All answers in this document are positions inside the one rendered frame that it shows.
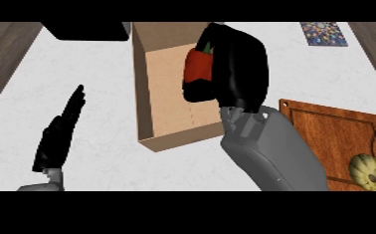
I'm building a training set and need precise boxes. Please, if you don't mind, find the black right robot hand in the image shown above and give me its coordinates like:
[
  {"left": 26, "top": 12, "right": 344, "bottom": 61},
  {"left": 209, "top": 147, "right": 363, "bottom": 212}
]
[{"left": 182, "top": 22, "right": 271, "bottom": 115}]

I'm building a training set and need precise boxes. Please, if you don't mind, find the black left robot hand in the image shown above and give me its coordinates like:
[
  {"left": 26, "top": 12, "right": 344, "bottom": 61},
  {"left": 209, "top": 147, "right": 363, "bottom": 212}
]
[{"left": 32, "top": 84, "right": 89, "bottom": 173}]

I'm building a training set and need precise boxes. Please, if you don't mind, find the red bell pepper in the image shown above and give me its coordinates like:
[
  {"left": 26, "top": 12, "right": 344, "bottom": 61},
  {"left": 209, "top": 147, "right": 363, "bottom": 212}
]
[{"left": 186, "top": 41, "right": 216, "bottom": 83}]

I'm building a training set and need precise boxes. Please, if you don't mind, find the brown cardboard box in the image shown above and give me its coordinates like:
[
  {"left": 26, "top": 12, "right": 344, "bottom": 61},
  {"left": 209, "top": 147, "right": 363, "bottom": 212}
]
[{"left": 132, "top": 22, "right": 235, "bottom": 153}]

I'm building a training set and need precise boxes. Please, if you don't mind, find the brown wooden cutting board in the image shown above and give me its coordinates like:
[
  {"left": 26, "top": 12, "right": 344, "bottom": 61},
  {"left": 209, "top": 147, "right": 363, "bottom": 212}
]
[{"left": 278, "top": 99, "right": 376, "bottom": 192}]

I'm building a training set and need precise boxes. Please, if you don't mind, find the black appliance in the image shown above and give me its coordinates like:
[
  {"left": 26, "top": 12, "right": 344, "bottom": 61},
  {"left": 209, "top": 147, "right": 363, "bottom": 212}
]
[{"left": 40, "top": 22, "right": 132, "bottom": 42}]

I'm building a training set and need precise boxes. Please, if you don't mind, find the pale yellow-green squash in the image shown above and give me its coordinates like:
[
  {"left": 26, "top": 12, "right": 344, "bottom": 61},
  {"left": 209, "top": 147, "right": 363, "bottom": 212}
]
[{"left": 347, "top": 152, "right": 376, "bottom": 191}]

